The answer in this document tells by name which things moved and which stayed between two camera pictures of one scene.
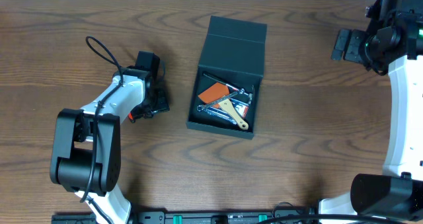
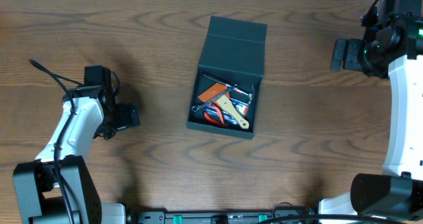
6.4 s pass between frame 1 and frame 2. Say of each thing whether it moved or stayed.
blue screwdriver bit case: stayed
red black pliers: moved
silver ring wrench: moved
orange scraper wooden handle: stayed
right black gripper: moved
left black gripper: moved
